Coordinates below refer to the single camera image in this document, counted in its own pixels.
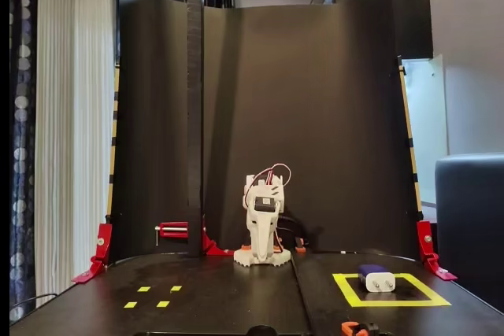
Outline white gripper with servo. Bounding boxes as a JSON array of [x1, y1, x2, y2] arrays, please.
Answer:
[[246, 186, 284, 262]]

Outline blue and white wall charger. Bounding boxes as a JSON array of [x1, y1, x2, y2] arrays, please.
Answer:
[[357, 264, 397, 295]]

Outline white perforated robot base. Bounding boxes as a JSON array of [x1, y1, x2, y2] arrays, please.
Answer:
[[233, 247, 293, 269]]

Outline red metal screw clamp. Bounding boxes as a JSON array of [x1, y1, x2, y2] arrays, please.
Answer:
[[154, 220, 191, 248]]

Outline black backdrop board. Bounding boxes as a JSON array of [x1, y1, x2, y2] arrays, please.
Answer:
[[112, 0, 434, 264]]

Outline black ribbed mast pole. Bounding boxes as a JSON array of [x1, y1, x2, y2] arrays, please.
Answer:
[[186, 0, 205, 259]]

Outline yellow tape square outline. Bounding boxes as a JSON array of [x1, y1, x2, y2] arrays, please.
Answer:
[[332, 272, 452, 308]]

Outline yellow black striped rod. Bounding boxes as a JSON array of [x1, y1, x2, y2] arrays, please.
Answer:
[[396, 55, 424, 222], [105, 65, 121, 223]]

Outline dark blue armchair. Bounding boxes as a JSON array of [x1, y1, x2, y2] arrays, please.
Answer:
[[434, 152, 504, 316]]

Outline white pleated curtain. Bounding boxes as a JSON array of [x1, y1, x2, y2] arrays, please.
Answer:
[[34, 0, 118, 308]]

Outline navy curtain with silver dots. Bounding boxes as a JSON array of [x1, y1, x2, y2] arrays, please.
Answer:
[[9, 0, 39, 323]]

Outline thick black cable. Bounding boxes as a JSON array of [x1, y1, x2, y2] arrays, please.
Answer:
[[277, 212, 316, 253]]

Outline red plastic bracket clamp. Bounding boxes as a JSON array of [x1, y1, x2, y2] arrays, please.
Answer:
[[201, 216, 228, 257], [71, 223, 114, 285], [416, 220, 458, 282]]

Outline thin servo cable loop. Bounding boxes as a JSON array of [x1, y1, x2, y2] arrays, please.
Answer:
[[244, 162, 293, 207]]

